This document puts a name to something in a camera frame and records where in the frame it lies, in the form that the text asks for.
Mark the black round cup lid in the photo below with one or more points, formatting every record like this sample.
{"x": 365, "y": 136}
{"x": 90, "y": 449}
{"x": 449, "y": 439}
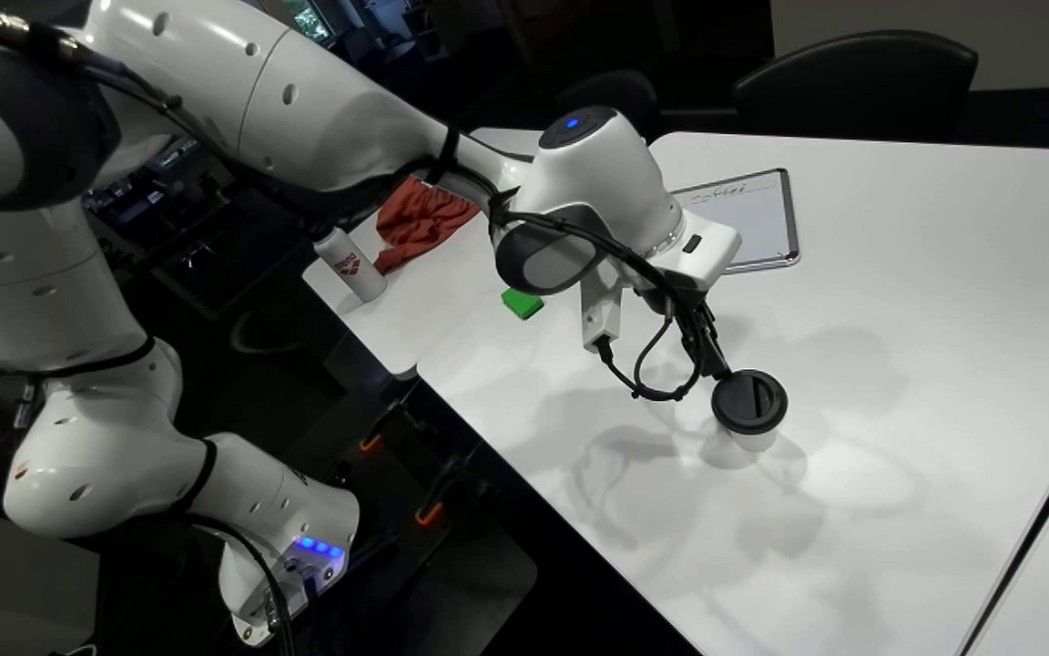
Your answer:
{"x": 750, "y": 402}

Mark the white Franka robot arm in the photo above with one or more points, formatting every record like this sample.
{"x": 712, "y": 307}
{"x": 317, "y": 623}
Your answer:
{"x": 183, "y": 97}

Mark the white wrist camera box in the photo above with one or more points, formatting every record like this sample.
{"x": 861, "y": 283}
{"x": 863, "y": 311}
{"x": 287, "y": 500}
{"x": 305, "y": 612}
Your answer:
{"x": 601, "y": 307}

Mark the small black office chair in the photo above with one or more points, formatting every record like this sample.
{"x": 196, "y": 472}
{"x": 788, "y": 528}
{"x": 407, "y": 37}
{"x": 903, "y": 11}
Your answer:
{"x": 618, "y": 93}

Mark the red cloth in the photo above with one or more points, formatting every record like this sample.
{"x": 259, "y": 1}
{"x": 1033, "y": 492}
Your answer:
{"x": 416, "y": 222}

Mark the small framed whiteboard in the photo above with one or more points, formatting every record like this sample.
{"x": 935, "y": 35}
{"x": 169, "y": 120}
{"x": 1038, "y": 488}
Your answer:
{"x": 750, "y": 216}

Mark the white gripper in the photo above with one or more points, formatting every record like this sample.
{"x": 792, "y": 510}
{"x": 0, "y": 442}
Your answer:
{"x": 695, "y": 250}

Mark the large black office chair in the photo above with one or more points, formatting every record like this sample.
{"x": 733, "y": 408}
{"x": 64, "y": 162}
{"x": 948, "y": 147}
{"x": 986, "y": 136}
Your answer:
{"x": 856, "y": 77}

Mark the green block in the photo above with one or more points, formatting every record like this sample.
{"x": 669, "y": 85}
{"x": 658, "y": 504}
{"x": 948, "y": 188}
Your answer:
{"x": 523, "y": 302}

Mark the orange table clamp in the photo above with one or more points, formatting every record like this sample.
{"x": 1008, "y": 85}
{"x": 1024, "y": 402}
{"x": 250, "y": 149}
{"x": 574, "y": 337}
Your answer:
{"x": 372, "y": 442}
{"x": 427, "y": 515}

